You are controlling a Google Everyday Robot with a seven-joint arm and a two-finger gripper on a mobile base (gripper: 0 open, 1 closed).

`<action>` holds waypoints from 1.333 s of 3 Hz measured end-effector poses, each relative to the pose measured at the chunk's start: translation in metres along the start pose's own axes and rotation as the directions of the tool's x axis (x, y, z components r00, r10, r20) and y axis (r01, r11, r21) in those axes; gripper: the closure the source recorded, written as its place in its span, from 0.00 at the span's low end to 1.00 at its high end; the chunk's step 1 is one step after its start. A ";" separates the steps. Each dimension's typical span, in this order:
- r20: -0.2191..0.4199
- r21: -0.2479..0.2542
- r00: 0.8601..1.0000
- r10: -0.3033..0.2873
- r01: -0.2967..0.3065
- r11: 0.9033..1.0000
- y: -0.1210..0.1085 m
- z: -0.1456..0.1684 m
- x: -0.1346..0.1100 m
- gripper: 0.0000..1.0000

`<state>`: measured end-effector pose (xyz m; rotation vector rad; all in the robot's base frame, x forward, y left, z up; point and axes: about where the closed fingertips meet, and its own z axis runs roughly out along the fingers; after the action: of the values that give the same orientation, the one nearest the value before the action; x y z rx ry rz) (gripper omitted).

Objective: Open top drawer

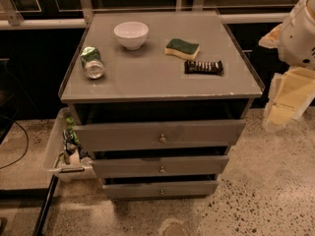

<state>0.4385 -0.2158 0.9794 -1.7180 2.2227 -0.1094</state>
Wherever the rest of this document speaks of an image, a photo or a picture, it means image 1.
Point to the grey drawer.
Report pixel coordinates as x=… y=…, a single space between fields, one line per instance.
x=160 y=190
x=160 y=166
x=159 y=135

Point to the grey bottom drawer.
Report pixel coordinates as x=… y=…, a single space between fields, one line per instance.
x=160 y=190

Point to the green snack bag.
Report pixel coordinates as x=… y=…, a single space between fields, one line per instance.
x=69 y=133

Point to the grey middle drawer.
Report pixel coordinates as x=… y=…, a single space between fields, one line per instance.
x=160 y=166

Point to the black metal bar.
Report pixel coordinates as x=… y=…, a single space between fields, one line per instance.
x=45 y=206

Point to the black snack bar wrapper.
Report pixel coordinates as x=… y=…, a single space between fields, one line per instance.
x=203 y=67

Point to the metal railing frame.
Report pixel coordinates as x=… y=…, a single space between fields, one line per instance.
x=61 y=14

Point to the grey drawer cabinet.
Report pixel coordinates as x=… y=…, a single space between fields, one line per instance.
x=146 y=85

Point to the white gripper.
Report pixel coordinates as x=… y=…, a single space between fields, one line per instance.
x=297 y=38

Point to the grey top drawer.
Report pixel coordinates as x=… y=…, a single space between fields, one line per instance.
x=159 y=135

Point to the white ceramic bowl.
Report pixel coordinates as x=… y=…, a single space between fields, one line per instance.
x=131 y=35

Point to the green soda can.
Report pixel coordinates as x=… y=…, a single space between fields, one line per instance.
x=91 y=63

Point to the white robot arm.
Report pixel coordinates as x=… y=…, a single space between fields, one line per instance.
x=297 y=37

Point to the green yellow sponge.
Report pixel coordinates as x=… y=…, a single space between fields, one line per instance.
x=182 y=49

